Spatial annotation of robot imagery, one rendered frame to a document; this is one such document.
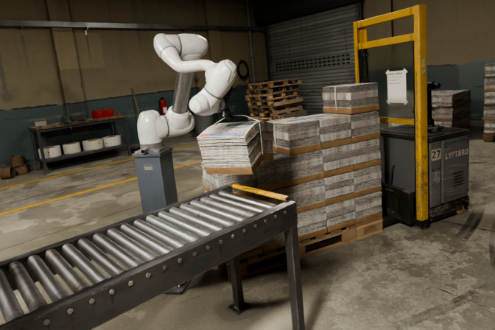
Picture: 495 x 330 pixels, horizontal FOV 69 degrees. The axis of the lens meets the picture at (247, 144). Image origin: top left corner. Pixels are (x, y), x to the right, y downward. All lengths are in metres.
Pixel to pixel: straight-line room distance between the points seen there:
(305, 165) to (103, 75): 6.94
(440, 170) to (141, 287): 2.79
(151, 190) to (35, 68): 6.46
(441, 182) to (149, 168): 2.50
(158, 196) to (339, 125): 1.46
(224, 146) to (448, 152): 2.27
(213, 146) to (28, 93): 6.99
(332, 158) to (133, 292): 1.96
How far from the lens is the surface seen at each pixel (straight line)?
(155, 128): 2.48
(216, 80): 1.68
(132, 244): 1.62
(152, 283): 1.42
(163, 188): 2.50
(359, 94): 3.04
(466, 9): 8.93
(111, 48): 9.24
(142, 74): 9.48
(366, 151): 3.13
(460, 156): 3.74
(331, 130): 2.88
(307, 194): 2.84
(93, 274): 1.46
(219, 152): 1.93
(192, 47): 2.20
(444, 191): 3.67
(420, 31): 3.22
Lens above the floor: 1.42
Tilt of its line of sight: 10 degrees down
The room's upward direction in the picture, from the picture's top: 6 degrees counter-clockwise
